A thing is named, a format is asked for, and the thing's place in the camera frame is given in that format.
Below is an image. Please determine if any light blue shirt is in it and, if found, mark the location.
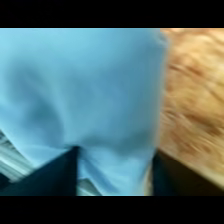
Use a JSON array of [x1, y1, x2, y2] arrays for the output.
[[0, 28, 170, 197]]

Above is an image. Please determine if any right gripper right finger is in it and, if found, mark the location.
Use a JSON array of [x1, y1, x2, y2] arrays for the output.
[[151, 151, 224, 197]]

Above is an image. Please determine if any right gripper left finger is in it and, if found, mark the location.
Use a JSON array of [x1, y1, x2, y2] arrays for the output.
[[0, 145, 81, 197]]

